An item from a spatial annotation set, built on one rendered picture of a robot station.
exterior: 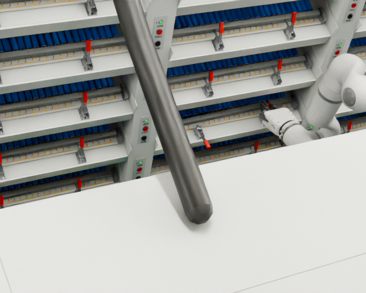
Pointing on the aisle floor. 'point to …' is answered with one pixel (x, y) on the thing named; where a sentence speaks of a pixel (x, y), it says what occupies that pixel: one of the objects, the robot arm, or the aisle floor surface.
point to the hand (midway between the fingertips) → (266, 105)
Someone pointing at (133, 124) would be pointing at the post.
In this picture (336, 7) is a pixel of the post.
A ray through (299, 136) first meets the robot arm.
